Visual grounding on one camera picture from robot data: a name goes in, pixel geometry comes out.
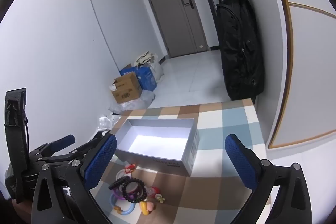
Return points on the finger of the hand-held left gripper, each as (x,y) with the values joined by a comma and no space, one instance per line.
(63,141)
(89,146)

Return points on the white round pin badge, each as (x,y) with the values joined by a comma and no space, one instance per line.
(121,174)

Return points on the white sack with cloth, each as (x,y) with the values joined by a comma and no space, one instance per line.
(157,69)

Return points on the red flower hair clip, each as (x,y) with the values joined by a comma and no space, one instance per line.
(157,193)

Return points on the blue cardboard box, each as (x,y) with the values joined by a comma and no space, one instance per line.
(147,78)

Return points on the silver plastic bag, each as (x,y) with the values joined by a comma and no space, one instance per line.
(105,121)

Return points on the brown cardboard box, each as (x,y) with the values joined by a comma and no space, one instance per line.
(126,90)

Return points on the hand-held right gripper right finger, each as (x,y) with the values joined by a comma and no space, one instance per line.
(240,161)

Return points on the checked tablecloth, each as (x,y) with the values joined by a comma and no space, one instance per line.
(210,187)

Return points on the pink and yellow hair clip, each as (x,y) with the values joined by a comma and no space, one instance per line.
(147,207)

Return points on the black backpack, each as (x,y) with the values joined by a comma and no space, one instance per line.
(239,50)

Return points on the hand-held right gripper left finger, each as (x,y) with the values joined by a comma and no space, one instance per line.
(101,161)

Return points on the grey cardboard box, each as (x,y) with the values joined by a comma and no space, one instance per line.
(157,129)

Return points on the light blue plastic bangle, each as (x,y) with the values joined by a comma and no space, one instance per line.
(115,204)

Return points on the purple bowl with white lid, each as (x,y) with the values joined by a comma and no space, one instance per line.
(118,191)

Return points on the white panel with wooden trim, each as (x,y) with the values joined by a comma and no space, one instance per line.
(309,69)

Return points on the grey door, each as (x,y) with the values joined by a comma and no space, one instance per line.
(168,16)

